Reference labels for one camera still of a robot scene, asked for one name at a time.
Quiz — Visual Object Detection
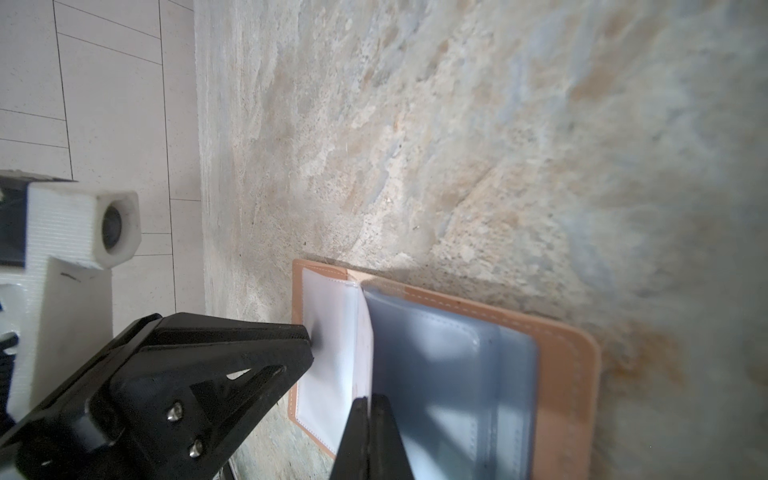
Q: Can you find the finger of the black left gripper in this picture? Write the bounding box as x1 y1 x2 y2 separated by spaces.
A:
1 313 313 479

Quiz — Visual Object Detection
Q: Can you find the white VIP card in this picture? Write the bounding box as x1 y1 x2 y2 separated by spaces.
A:
294 269 374 453

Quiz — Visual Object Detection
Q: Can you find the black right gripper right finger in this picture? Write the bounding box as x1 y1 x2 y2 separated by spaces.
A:
370 394 414 480

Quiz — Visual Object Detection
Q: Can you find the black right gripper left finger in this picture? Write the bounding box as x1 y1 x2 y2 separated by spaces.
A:
329 397 369 480

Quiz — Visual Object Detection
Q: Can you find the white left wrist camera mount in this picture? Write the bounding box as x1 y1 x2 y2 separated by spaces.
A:
1 170 142 423

